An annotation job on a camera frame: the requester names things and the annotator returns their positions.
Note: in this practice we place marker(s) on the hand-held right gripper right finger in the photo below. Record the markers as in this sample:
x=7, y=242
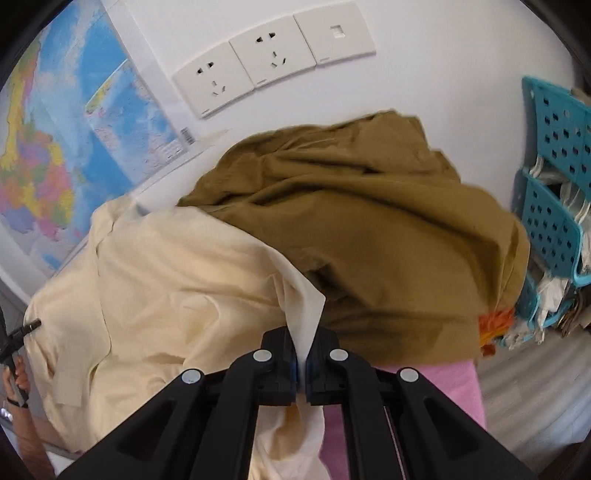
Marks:
x=316, y=374

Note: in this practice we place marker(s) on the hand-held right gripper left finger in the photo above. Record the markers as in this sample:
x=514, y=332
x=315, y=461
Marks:
x=287, y=374

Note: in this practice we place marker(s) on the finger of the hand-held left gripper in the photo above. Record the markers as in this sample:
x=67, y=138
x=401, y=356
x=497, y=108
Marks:
x=25, y=328

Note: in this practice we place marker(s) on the cream jacket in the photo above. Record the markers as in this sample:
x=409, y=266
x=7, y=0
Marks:
x=184, y=286

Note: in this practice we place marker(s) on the person's left forearm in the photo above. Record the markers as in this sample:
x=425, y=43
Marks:
x=32, y=438

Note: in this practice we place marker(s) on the person's left hand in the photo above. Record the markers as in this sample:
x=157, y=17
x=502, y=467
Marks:
x=18, y=376

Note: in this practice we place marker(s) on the pink blanket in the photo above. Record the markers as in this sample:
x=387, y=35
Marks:
x=445, y=387

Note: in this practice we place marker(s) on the olive brown jacket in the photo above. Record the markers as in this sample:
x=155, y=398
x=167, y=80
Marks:
x=369, y=221

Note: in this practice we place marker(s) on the orange cloth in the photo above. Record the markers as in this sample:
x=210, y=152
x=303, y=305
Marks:
x=496, y=327

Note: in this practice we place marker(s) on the blue perforated plastic rack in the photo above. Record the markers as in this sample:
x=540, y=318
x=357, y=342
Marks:
x=551, y=221

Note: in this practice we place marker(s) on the colourful wall map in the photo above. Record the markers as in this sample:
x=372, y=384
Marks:
x=69, y=115

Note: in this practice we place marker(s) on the white wall socket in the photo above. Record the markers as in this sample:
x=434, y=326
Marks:
x=213, y=79
x=272, y=50

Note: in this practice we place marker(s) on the white wall data outlet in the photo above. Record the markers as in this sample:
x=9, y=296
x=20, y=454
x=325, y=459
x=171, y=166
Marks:
x=334, y=31

